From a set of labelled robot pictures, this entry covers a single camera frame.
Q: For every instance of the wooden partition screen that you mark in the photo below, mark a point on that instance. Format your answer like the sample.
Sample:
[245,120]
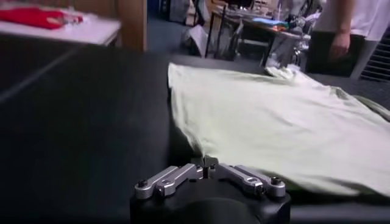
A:
[132,24]

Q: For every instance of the person in white t-shirt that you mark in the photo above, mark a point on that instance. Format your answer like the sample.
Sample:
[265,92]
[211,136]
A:
[365,15]

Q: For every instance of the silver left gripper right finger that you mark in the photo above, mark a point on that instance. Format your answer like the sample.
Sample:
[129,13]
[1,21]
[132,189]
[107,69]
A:
[250,181]

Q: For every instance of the white reflector board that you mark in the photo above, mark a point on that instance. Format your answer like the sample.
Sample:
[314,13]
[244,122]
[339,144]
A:
[196,38]

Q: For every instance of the white side table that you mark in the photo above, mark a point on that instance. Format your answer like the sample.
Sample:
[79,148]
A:
[85,32]

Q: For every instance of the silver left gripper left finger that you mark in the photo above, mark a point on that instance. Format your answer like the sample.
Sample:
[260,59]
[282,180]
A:
[170,179]

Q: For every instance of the white air cooler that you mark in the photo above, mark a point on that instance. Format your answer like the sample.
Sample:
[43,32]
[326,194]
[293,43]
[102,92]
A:
[381,61]

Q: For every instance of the light green t-shirt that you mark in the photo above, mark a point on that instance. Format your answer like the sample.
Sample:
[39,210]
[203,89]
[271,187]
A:
[259,121]

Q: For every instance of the red folded shirt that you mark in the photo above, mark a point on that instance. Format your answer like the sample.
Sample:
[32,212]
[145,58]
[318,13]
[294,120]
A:
[30,16]

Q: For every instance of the folded teal cloth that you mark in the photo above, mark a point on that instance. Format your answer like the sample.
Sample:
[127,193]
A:
[269,22]

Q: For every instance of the cluttered office desk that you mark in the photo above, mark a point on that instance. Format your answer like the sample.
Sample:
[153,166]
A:
[259,28]

